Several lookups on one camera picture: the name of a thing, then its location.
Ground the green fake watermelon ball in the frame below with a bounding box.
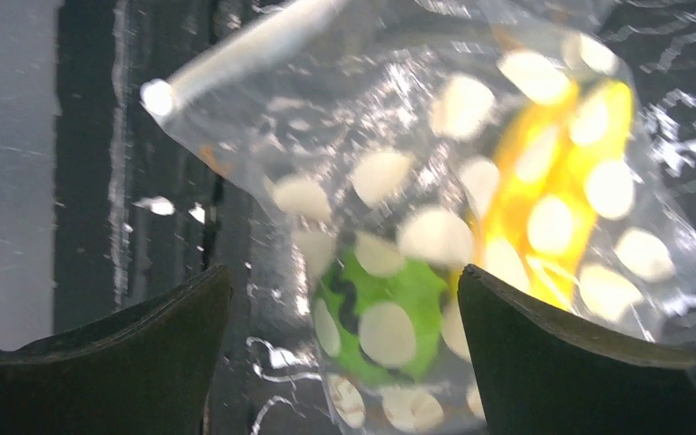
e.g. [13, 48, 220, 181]
[311, 248, 450, 387]

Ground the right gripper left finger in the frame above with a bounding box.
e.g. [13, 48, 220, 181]
[0, 266, 232, 434]

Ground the yellow fake banana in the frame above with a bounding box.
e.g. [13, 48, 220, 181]
[474, 80, 634, 311]

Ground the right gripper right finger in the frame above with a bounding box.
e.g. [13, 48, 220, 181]
[459, 266, 696, 434]

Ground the clear polka dot zip bag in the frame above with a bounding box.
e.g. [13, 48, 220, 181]
[140, 1, 696, 434]

